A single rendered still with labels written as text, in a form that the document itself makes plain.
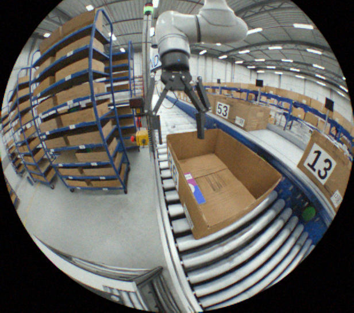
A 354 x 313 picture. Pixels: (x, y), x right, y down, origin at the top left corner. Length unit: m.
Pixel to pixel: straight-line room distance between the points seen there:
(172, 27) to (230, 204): 0.59
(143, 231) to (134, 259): 0.32
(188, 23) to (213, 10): 0.08
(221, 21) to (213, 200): 0.57
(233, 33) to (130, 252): 1.46
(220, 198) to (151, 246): 0.86
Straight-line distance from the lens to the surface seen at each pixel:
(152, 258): 1.14
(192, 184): 0.44
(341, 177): 0.62
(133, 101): 0.45
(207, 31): 0.35
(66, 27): 1.41
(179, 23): 0.34
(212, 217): 0.40
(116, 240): 1.26
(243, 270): 0.44
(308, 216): 0.61
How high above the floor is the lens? 1.12
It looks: 27 degrees down
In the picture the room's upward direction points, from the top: straight up
